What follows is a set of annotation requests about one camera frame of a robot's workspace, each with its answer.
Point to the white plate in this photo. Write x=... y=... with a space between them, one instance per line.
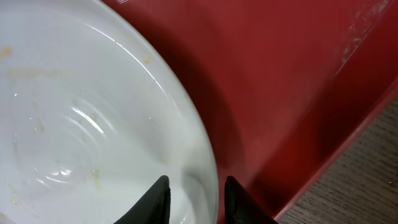
x=91 y=117

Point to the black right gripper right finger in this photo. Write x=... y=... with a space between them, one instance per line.
x=240 y=207

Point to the red plastic tray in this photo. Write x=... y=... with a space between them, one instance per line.
x=283 y=87

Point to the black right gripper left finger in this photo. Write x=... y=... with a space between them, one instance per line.
x=153 y=207

